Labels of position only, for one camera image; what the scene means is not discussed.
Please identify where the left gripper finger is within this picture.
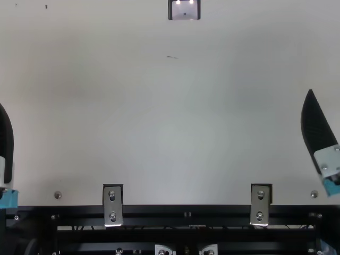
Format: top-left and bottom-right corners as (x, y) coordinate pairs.
(0, 102), (15, 188)

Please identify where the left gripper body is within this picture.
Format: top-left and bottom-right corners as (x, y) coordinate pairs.
(0, 189), (20, 209)

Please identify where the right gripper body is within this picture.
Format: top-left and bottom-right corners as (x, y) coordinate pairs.
(322, 172), (340, 198)

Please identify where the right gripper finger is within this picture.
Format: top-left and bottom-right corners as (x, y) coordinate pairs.
(300, 89), (340, 176)

